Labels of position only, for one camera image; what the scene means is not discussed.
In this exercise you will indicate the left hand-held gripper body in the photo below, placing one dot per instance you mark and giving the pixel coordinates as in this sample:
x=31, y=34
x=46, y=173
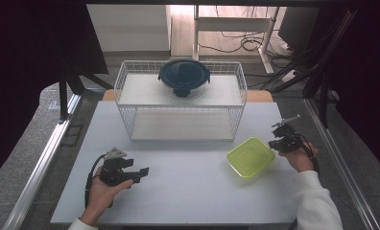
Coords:
x=113, y=175

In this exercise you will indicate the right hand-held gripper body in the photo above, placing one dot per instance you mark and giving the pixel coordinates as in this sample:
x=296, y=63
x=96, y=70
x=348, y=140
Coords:
x=294, y=143

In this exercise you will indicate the green plastic container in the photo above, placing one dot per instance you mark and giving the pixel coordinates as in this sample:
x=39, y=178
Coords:
x=250, y=158

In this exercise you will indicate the round container with dark lid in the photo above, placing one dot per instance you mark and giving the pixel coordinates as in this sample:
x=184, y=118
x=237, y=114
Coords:
x=184, y=75

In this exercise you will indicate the person's right hand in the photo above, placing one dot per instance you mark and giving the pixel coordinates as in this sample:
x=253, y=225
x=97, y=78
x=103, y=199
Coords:
x=301, y=159

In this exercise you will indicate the person's left hand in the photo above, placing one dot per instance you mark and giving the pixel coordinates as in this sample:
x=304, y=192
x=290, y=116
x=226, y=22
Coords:
x=98, y=198

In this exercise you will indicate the wooden table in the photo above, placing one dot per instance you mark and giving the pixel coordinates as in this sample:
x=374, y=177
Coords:
x=260, y=96

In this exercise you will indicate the white power strip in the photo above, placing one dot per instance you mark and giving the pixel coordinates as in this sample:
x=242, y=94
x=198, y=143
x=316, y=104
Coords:
x=289, y=76

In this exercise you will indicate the black metal stand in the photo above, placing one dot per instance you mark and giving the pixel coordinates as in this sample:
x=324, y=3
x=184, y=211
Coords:
x=322, y=92
x=63, y=96

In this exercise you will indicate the dark curtain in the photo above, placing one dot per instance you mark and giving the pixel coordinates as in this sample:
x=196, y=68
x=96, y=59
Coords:
x=25, y=64
x=370, y=80

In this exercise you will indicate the white cabinet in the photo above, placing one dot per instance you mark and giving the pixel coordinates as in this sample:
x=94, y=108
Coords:
x=130, y=27

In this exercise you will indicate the aluminium rail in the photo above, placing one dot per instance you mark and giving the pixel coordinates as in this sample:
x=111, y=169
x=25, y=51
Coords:
x=41, y=172
x=348, y=182

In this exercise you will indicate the white desk frame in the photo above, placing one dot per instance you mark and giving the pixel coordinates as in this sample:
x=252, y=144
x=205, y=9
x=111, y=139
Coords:
x=232, y=24

